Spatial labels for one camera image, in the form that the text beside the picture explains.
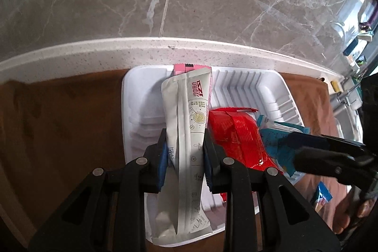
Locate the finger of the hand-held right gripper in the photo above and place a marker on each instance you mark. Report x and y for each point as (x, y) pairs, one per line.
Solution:
(319, 140)
(324, 162)

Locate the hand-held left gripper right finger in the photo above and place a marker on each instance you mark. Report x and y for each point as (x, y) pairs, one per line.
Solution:
(208, 165)

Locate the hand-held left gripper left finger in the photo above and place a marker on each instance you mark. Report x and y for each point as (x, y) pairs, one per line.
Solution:
(161, 159)

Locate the teal snack packet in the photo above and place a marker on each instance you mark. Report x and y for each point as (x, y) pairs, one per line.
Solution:
(271, 137)

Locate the white printed snack packet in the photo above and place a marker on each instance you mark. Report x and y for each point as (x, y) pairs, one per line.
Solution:
(189, 110)

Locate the white plastic tray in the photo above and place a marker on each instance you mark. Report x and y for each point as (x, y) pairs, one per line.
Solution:
(141, 92)

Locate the person's right hand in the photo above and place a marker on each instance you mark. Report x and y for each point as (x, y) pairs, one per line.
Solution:
(342, 216)

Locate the small blue snack packet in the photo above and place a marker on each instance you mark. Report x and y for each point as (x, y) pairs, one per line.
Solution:
(323, 196)

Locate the red snack packet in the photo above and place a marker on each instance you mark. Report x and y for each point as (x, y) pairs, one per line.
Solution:
(236, 137)

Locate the small yellow object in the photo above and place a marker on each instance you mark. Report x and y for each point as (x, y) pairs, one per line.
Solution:
(335, 86)

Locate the small purple object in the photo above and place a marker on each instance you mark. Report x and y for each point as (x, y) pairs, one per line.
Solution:
(366, 24)

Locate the pink snack packet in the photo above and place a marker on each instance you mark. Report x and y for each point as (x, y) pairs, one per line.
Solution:
(179, 68)

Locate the brown tablecloth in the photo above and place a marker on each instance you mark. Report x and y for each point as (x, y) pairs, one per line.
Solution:
(59, 137)

